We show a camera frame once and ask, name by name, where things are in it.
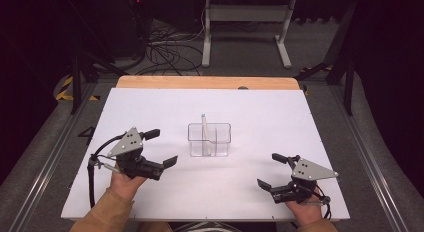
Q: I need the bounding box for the black metal stand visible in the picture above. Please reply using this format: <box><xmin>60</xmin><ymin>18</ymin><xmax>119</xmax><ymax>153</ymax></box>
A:
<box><xmin>294</xmin><ymin>0</ymin><xmax>358</xmax><ymax>117</ymax></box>
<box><xmin>64</xmin><ymin>0</ymin><xmax>129</xmax><ymax>115</ymax></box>

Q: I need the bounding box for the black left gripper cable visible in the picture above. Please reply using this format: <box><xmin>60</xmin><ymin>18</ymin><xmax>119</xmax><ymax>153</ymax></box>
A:
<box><xmin>87</xmin><ymin>133</ymin><xmax>128</xmax><ymax>210</ymax></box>

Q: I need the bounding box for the bundle of floor cables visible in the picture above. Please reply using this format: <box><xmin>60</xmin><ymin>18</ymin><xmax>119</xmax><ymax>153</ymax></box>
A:
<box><xmin>134</xmin><ymin>20</ymin><xmax>205</xmax><ymax>77</ymax></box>

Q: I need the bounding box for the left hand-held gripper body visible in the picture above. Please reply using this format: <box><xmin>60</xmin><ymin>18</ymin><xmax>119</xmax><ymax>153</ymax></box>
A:
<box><xmin>107</xmin><ymin>126</ymin><xmax>165</xmax><ymax>182</ymax></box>

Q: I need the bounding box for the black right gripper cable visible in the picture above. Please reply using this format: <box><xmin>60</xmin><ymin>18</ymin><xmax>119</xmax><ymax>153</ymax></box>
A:
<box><xmin>313</xmin><ymin>184</ymin><xmax>333</xmax><ymax>221</ymax></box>

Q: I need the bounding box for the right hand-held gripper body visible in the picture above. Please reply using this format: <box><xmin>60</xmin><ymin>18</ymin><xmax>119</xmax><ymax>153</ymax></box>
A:
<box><xmin>269</xmin><ymin>155</ymin><xmax>340</xmax><ymax>207</ymax></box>

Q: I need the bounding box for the black equipment cabinet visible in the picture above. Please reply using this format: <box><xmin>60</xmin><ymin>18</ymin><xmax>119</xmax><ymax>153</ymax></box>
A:
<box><xmin>99</xmin><ymin>0</ymin><xmax>153</xmax><ymax>61</ymax></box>

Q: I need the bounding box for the person's right hand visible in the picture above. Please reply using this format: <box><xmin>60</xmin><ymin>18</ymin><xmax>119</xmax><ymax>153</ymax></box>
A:
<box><xmin>284</xmin><ymin>196</ymin><xmax>324</xmax><ymax>227</ymax></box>

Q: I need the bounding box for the clear plastic container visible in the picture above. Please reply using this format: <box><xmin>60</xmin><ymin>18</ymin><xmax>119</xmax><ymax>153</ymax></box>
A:
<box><xmin>187</xmin><ymin>122</ymin><xmax>232</xmax><ymax>158</ymax></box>

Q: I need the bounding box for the white pen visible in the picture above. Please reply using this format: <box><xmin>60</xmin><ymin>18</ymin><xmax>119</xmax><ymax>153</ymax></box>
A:
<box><xmin>200</xmin><ymin>113</ymin><xmax>213</xmax><ymax>156</ymax></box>

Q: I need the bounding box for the person's left hand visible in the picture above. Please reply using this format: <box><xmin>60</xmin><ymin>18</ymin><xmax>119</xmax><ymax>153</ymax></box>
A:
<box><xmin>109</xmin><ymin>165</ymin><xmax>148</xmax><ymax>202</ymax></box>

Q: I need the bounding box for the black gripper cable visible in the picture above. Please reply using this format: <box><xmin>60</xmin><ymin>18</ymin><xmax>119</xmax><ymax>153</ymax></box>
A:
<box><xmin>313</xmin><ymin>184</ymin><xmax>333</xmax><ymax>221</ymax></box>
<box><xmin>87</xmin><ymin>133</ymin><xmax>128</xmax><ymax>210</ymax></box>

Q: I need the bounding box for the white metal stand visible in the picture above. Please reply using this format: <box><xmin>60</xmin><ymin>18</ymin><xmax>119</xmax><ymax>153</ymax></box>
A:
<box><xmin>201</xmin><ymin>0</ymin><xmax>297</xmax><ymax>70</ymax></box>

